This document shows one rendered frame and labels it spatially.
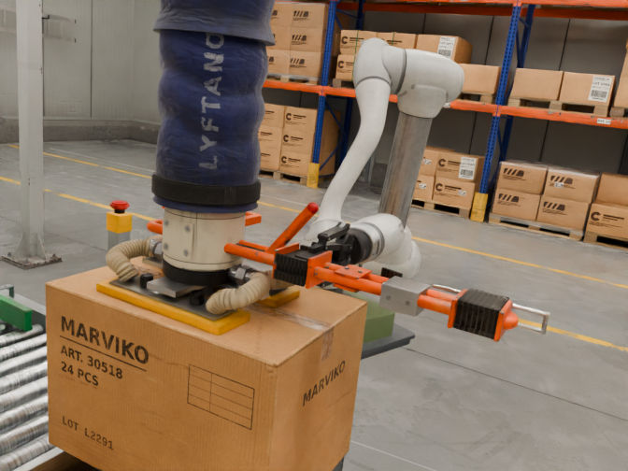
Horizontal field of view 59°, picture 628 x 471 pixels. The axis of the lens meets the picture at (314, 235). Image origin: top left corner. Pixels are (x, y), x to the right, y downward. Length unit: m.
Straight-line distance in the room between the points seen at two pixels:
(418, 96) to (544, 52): 7.83
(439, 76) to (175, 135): 0.85
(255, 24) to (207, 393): 0.69
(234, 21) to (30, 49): 3.60
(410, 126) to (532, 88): 6.45
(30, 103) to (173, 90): 3.55
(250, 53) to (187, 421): 0.72
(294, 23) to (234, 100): 8.34
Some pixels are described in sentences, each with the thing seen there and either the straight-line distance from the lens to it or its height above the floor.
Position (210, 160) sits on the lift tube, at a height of 1.37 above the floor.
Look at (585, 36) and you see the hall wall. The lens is 9.44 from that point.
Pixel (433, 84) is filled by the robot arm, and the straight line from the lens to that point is 1.68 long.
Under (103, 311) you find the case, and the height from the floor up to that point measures 1.04.
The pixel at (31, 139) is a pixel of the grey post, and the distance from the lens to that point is 4.65.
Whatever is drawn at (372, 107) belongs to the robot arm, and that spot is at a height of 1.49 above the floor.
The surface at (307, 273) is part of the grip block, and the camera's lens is 1.04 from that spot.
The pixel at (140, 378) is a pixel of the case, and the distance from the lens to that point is 1.21.
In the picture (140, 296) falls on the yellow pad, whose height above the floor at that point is 1.08.
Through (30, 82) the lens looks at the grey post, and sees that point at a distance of 4.62.
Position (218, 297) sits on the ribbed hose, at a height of 1.12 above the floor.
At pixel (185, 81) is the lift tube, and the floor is 1.51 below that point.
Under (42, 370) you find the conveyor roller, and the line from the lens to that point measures 2.09.
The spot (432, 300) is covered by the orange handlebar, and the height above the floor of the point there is 1.20.
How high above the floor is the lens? 1.52
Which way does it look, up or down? 14 degrees down
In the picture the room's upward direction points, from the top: 6 degrees clockwise
